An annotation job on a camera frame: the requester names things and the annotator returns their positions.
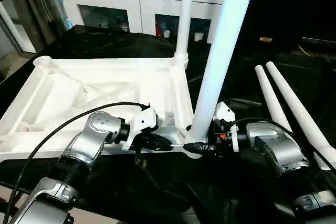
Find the white plastic table leg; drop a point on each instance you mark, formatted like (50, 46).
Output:
(270, 98)
(294, 103)
(184, 19)
(223, 51)

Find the white plastic table top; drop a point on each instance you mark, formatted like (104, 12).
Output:
(79, 87)

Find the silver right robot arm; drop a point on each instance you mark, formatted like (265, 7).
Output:
(278, 148)

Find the black plastic mat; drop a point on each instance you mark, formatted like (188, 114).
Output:
(105, 43)

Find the small yellow label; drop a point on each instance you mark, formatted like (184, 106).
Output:
(266, 39)

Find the grey metal stand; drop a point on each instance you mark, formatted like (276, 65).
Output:
(26, 9)

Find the black bench with silver rail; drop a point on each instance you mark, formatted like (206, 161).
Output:
(317, 48)

